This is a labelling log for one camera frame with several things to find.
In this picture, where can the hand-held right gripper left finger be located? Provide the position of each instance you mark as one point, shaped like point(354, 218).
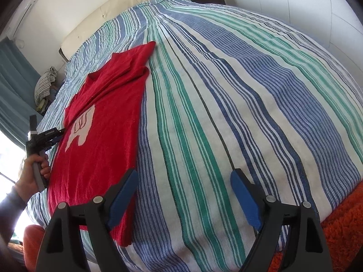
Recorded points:
point(122, 201)

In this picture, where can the blue curtain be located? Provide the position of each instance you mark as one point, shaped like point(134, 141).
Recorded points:
point(17, 90)

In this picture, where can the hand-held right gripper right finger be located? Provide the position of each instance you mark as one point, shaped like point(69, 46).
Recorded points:
point(246, 201)

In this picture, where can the window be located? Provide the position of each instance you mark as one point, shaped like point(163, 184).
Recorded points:
point(8, 158)

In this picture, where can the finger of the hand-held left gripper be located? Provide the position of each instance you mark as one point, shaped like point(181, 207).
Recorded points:
point(55, 137)

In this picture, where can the white wardrobe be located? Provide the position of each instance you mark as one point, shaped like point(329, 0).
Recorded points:
point(297, 5)

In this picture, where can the checked cloth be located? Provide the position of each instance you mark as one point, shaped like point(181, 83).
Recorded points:
point(45, 85)

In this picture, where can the orange fleece clothing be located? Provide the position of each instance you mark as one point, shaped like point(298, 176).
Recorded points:
point(340, 226)

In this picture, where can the cream padded headboard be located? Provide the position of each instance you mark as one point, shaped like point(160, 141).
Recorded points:
point(113, 8)

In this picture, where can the striped bed sheet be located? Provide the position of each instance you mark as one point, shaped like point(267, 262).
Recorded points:
point(227, 90)

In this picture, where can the person's left hand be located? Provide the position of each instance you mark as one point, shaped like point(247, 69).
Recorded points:
point(25, 178)

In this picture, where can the white air conditioner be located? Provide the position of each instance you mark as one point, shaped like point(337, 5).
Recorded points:
point(22, 18)

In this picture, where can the red knit sweater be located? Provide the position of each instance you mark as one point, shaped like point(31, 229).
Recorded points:
point(107, 136)

